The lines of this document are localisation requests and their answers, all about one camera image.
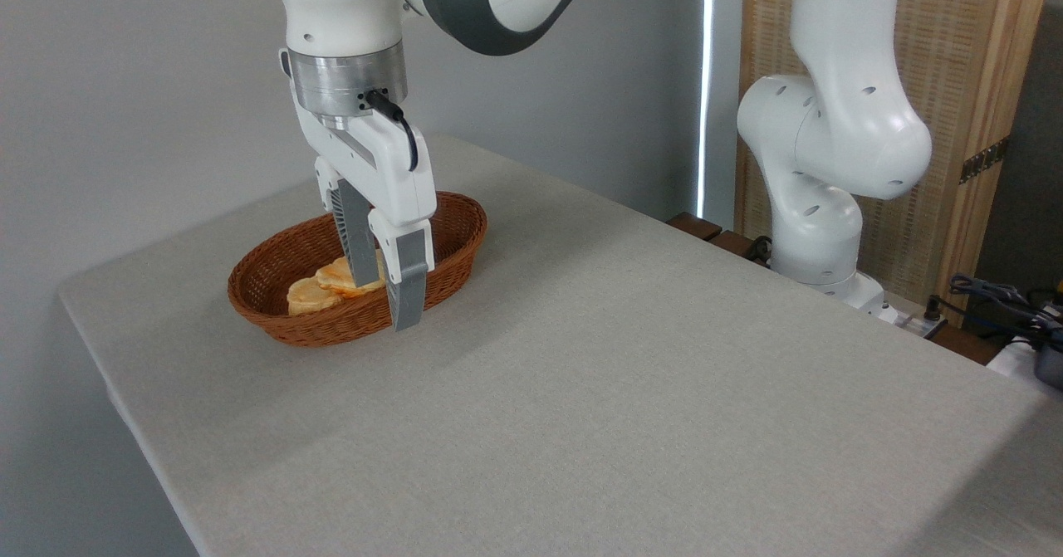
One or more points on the brown wicker oval basket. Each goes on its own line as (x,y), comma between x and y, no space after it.
(274,279)

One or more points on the long golden bread loaf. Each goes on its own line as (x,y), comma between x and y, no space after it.
(336,276)

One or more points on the grey table cloth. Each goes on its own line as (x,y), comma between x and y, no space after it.
(581,391)

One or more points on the round golden bread roll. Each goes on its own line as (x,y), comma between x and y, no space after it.
(306,297)

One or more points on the brass screen hinge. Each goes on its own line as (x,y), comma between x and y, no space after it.
(984,160)

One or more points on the white power strip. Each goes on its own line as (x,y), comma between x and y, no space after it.
(909,320)

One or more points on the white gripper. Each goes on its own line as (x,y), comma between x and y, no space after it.
(386,167)

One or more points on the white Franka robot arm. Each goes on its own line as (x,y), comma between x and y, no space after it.
(839,125)

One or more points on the dark wooden bench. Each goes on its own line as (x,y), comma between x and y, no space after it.
(698,227)

